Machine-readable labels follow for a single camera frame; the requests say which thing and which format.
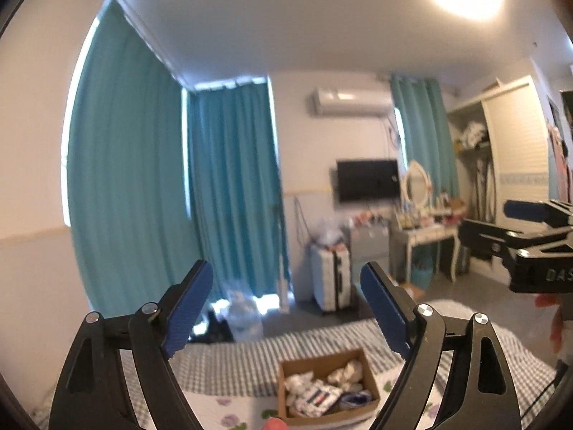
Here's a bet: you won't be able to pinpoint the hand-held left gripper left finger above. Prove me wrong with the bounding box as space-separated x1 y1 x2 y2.
47 260 215 430

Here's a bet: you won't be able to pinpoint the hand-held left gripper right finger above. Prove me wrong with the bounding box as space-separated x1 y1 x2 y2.
360 261 522 430

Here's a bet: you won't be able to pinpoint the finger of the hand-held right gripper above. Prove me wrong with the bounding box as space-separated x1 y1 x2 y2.
503 199 573 230
458 217 549 264

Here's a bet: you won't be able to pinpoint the blue tissue pack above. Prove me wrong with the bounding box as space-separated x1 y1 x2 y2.
340 390 373 407

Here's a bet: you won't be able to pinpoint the marble print tissue pack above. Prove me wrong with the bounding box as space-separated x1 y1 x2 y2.
298 382 345 417

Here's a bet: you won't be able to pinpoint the brown cardboard box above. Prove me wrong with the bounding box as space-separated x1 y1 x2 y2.
278 348 381 426

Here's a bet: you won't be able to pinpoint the person's right hand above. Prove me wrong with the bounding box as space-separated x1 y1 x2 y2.
533 293 573 361

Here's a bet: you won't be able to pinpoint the black bag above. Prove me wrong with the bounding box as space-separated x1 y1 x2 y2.
192 308 234 344

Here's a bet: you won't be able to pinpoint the hanging clothes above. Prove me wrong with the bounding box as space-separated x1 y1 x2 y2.
470 157 498 223

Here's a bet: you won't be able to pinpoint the clear plastic bag on floor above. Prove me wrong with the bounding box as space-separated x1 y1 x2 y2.
226 288 265 344

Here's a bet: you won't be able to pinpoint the cosmetics clutter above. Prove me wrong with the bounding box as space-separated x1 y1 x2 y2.
398 194 469 229

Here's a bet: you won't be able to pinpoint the white dressing table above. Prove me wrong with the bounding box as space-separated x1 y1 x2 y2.
389 223 462 283

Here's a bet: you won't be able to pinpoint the pink hanging garment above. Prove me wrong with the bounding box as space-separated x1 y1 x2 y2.
546 121 568 199

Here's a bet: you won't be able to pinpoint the white suitcase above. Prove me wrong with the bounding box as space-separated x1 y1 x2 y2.
309 244 352 312

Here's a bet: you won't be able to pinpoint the grey mini fridge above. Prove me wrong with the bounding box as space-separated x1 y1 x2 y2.
348 224 390 275

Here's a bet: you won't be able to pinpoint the white slatted wardrobe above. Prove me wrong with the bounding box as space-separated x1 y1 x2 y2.
448 74 554 286

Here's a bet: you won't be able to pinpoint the grey checkered bed sheet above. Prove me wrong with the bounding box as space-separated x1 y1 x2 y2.
33 299 558 430

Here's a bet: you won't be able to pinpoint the white oval mirror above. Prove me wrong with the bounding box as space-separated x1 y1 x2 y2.
400 160 433 209

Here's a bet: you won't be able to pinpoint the folded clothes pile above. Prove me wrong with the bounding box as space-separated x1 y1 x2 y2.
461 121 489 149

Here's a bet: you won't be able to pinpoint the short teal curtain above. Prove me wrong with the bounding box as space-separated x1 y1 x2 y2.
389 73 460 199

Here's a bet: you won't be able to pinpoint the narrow teal curtain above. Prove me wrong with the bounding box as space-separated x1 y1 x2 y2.
186 76 288 300

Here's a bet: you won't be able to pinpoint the wide teal curtain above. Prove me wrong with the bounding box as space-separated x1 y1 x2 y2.
66 0 212 324

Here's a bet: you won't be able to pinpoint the white air conditioner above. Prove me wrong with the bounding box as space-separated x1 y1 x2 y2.
307 87 394 116

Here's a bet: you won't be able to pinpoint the black wall television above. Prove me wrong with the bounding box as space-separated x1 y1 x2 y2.
336 159 400 202

